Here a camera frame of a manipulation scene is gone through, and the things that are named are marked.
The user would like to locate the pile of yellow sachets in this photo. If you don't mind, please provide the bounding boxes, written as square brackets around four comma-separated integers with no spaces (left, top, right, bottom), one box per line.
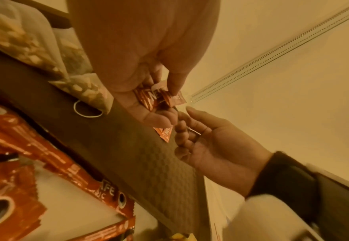
[168,232,199,241]

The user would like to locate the person's left hand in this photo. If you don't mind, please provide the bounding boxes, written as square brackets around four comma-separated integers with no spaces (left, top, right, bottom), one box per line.
[66,0,222,128]

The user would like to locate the black right wristband with markers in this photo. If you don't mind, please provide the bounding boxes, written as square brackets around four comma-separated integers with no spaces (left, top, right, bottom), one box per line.
[245,150,349,241]

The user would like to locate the person's right hand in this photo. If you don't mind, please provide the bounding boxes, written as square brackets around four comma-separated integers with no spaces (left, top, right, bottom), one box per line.
[174,105,275,198]

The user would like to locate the neat cluster of tea bags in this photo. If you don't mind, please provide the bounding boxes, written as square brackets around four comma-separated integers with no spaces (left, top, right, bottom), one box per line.
[0,0,116,118]

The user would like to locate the dark brown tray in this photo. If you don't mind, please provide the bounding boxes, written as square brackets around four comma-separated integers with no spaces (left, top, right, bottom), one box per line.
[0,0,211,241]

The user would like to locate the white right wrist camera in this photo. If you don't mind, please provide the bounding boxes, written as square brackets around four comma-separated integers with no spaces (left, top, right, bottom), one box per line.
[222,194,321,241]

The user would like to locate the single red coffee stick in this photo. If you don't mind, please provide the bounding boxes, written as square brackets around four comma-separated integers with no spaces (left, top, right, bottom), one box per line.
[133,79,187,112]
[152,126,174,144]

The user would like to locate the pile of red Nescafe sachets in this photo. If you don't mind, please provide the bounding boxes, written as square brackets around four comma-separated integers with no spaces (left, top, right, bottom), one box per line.
[0,94,136,241]

